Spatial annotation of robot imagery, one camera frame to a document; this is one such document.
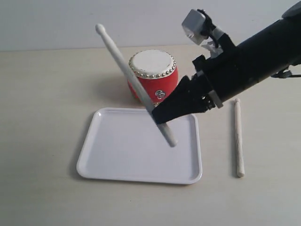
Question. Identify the small red drum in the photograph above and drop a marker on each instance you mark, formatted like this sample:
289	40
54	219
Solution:
157	72

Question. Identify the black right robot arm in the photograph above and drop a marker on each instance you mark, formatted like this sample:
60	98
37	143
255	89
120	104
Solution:
236	69

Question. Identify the pale wooden drumstick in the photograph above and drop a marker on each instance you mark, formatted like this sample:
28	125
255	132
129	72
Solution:
136	85
238	139

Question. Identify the white rectangular plastic tray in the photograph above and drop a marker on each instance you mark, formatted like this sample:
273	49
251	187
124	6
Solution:
124	144

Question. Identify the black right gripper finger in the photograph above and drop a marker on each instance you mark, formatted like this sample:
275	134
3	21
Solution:
188	97

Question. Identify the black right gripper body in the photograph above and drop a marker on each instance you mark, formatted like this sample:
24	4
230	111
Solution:
213	82

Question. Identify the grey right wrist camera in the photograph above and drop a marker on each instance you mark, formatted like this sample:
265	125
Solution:
193	25

